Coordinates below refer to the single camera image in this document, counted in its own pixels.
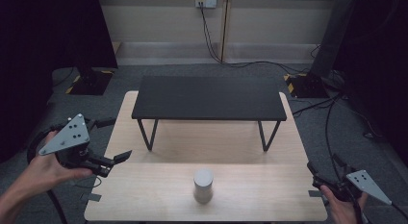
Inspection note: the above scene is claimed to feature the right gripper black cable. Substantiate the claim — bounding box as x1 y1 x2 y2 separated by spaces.
349 185 408 224

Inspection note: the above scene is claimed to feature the person's left hand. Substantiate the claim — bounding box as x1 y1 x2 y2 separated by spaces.
23 131 94 195

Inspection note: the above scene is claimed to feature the person's right hand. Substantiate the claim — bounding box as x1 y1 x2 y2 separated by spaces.
319 185 369 224

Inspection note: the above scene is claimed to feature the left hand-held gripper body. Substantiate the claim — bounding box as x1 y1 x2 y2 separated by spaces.
38 112 98 170

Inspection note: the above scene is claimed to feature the black floor cable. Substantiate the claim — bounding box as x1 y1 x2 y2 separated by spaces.
291 92 345 184

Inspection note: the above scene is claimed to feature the black curtain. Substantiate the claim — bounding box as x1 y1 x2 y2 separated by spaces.
0 0 119 164
333 0 408 169

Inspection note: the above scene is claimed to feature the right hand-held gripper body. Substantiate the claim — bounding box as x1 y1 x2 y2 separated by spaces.
312 167 394 207

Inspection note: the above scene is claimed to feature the grey stand column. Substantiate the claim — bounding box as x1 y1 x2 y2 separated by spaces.
309 0 355 80

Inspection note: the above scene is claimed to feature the black wall socket cable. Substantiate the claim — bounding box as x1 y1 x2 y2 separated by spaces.
198 2 311 75

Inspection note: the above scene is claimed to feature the white wall socket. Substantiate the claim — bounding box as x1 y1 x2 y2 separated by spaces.
194 0 218 10

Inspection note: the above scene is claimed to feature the grey cylinder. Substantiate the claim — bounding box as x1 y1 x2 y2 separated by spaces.
192 167 215 205

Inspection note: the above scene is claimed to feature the black metal shelf riser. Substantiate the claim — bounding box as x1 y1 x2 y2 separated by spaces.
131 75 288 153

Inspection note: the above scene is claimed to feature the black stand base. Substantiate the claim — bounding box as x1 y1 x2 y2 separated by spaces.
283 72 332 100
64 67 115 96

